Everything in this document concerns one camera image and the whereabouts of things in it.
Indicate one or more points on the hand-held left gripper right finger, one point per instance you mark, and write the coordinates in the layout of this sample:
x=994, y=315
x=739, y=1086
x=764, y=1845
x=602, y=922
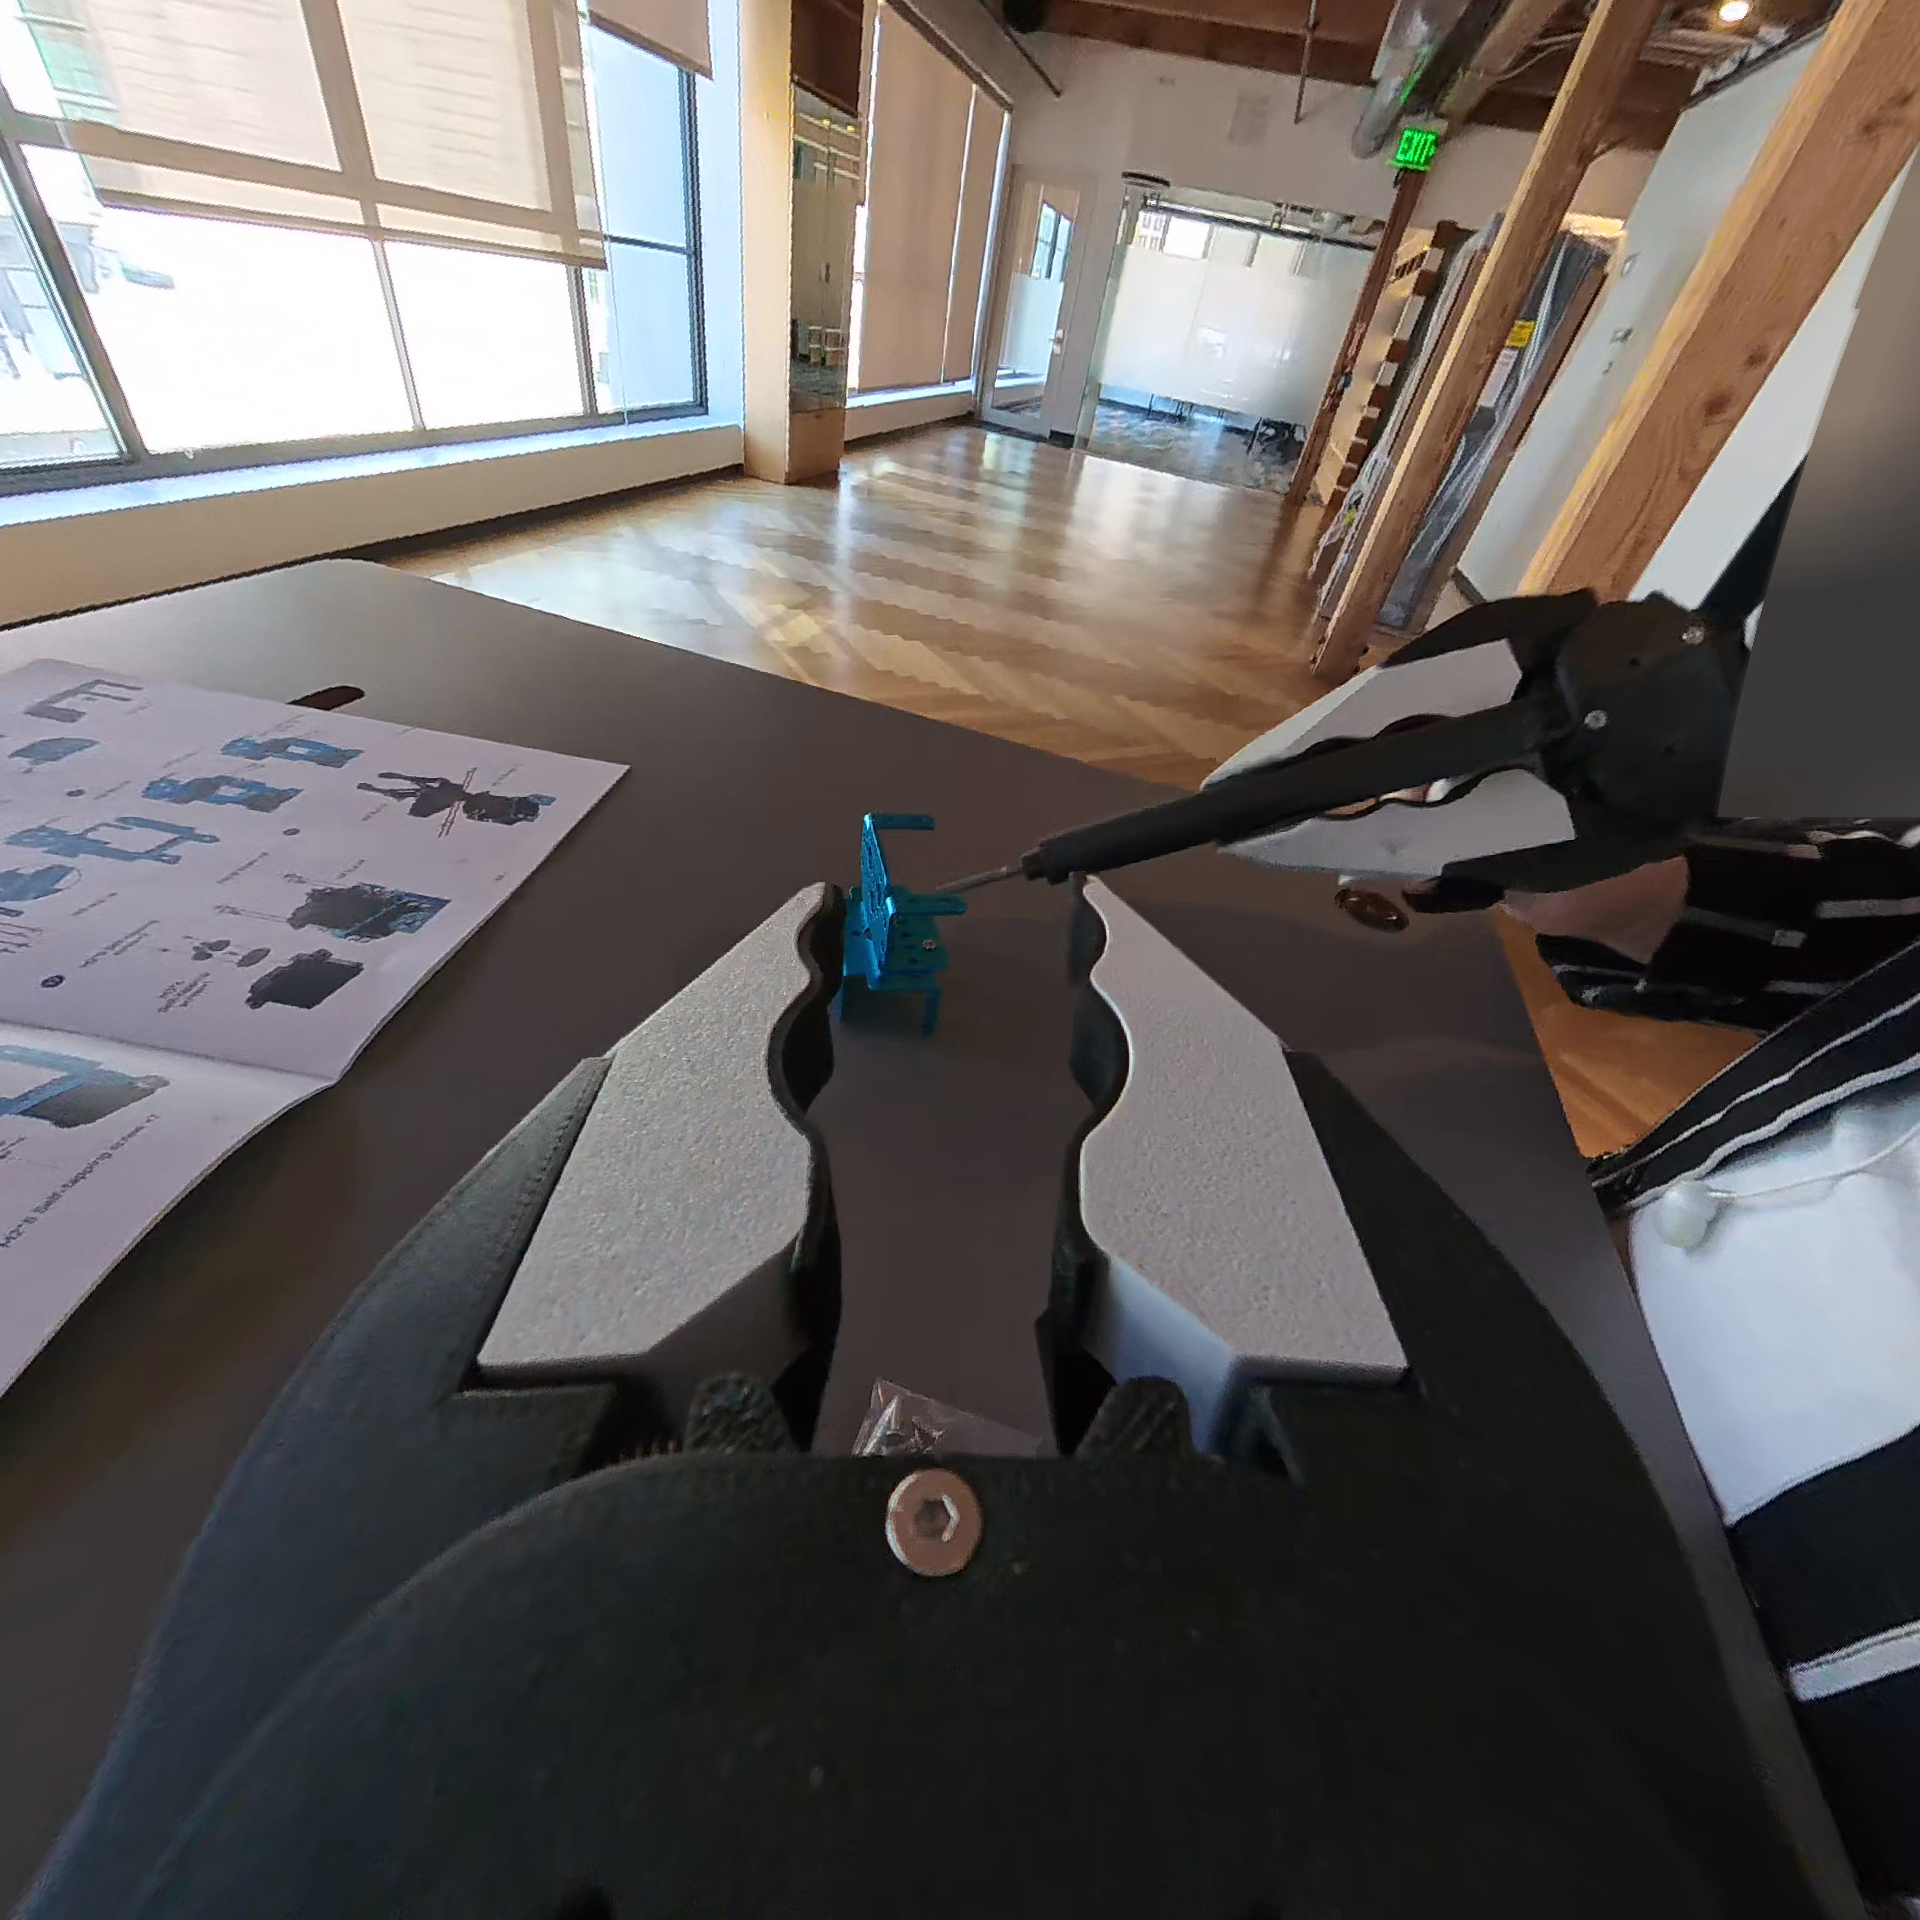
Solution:
x=1230, y=1201

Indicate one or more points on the person's right forearm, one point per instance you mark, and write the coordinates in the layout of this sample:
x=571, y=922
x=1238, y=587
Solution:
x=1800, y=901

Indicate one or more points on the leaning wrapped panels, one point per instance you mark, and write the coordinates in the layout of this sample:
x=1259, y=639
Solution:
x=1476, y=422

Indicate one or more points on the round black desk grommet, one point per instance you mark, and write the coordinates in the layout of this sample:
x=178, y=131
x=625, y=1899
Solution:
x=1371, y=909

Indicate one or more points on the green exit sign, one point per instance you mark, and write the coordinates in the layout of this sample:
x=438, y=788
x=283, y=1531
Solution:
x=1416, y=150

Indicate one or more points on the instruction booklet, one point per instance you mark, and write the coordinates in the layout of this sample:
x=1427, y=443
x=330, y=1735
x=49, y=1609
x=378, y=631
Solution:
x=225, y=901

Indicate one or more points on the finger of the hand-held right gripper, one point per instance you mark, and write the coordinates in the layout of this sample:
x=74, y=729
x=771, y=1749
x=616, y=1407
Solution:
x=1348, y=721
x=1469, y=834

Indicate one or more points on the blue metal bracket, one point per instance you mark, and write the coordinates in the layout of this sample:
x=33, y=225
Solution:
x=891, y=932

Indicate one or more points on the person's right hand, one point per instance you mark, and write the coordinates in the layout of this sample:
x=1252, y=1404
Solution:
x=1612, y=909

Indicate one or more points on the wooden post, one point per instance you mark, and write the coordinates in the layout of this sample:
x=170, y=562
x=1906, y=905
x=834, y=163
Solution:
x=1499, y=300
x=1756, y=300

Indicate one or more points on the crumpled clear screw bag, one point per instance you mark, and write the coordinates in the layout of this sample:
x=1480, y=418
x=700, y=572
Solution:
x=931, y=1426

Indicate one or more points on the dark desk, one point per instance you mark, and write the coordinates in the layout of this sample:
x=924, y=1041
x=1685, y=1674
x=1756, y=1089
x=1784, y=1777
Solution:
x=721, y=839

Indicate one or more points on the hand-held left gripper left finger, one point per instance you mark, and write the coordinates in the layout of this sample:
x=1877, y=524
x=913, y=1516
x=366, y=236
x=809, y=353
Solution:
x=675, y=1201

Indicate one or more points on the silver ceiling duct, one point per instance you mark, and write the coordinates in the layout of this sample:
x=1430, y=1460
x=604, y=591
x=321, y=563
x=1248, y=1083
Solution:
x=1417, y=67

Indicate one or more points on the black electric screwdriver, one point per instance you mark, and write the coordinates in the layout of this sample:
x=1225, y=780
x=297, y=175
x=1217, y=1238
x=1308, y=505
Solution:
x=1141, y=839

